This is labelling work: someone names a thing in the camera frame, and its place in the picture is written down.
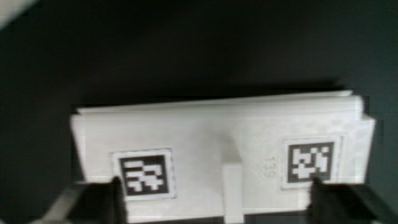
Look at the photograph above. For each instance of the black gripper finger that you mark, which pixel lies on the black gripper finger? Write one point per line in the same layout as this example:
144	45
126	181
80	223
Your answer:
345	204

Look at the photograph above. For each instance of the white door panel with knob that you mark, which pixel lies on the white door panel with knob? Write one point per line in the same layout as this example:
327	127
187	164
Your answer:
217	158

